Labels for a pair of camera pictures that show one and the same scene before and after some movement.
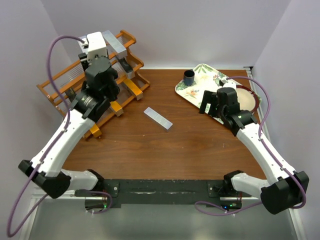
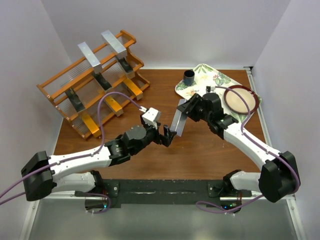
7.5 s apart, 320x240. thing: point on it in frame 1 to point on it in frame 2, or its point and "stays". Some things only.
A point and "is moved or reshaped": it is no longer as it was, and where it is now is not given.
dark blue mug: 188,77 stays
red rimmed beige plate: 248,100 stays
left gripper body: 83,57 to 152,134
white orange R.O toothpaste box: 133,89 stays
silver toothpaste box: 159,119 is moved or reshaped
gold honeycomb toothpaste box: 116,108 stays
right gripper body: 220,109 to 195,109
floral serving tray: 206,78 stays
